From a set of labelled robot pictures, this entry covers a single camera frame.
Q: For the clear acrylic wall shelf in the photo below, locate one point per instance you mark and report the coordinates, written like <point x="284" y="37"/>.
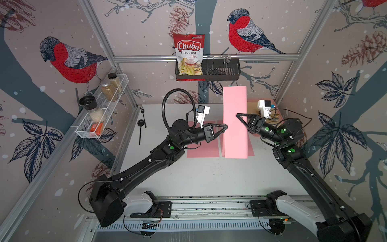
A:
<point x="83" y="130"/>

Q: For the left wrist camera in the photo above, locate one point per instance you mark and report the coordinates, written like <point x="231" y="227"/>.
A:
<point x="202" y="111"/>

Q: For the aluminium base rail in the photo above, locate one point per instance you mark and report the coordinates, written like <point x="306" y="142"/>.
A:
<point x="196" y="207"/>

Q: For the small red packet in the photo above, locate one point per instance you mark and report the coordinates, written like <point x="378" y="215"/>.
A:
<point x="97" y="128"/>

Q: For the spice jar dark lid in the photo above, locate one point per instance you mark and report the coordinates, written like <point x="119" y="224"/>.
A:
<point x="115" y="81"/>

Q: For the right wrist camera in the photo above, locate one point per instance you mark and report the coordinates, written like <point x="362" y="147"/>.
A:
<point x="265" y="107"/>

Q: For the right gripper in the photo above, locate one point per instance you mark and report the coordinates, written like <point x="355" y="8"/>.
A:
<point x="256" y="124"/>

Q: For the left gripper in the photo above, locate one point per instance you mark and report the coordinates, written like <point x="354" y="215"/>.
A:
<point x="209" y="136"/>

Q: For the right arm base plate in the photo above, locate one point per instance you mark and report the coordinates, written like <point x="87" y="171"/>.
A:
<point x="263" y="208"/>

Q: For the black lid rice jar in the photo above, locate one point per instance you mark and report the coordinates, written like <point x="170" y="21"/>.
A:
<point x="96" y="113"/>

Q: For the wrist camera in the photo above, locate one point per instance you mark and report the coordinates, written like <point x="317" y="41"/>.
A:
<point x="202" y="111"/>
<point x="265" y="107"/>

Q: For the Chuba cassava chips bag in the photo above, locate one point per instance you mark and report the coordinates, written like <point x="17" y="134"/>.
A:
<point x="189" y="50"/>

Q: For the black ladle spoon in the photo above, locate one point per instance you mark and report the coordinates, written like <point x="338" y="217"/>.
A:
<point x="141" y="124"/>

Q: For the black wire wall basket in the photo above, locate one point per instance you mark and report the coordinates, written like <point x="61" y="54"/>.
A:
<point x="213" y="69"/>

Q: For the black fork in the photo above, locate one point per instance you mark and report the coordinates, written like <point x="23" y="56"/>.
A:
<point x="143" y="114"/>

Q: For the spice jar silver lid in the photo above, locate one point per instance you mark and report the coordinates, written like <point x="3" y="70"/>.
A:
<point x="109" y="91"/>

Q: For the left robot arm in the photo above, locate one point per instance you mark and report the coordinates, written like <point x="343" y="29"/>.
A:
<point x="107" y="196"/>

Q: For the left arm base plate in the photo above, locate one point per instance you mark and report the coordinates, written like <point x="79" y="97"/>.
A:
<point x="158" y="210"/>

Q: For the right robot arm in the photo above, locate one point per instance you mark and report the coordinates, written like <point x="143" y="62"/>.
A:
<point x="336" y="221"/>

